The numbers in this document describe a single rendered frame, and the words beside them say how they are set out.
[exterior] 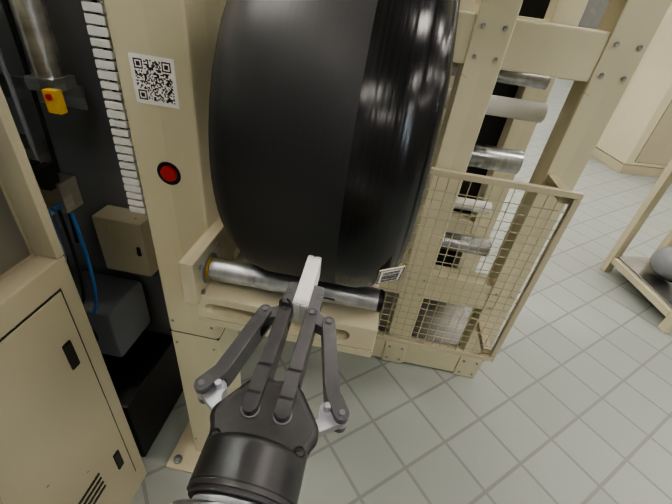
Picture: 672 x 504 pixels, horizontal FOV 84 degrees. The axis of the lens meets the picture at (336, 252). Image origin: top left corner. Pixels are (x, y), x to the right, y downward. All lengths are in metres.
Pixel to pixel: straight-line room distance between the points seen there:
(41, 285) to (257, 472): 0.66
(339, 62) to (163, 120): 0.38
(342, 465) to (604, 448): 1.06
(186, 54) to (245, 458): 0.58
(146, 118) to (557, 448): 1.77
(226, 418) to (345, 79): 0.35
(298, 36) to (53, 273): 0.63
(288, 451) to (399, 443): 1.34
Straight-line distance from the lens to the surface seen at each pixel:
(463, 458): 1.67
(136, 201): 0.87
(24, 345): 0.88
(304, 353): 0.34
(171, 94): 0.72
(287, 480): 0.29
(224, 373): 0.34
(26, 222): 0.87
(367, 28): 0.47
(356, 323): 0.73
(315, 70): 0.46
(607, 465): 1.96
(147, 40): 0.72
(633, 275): 2.98
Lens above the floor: 1.38
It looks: 35 degrees down
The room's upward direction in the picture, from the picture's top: 8 degrees clockwise
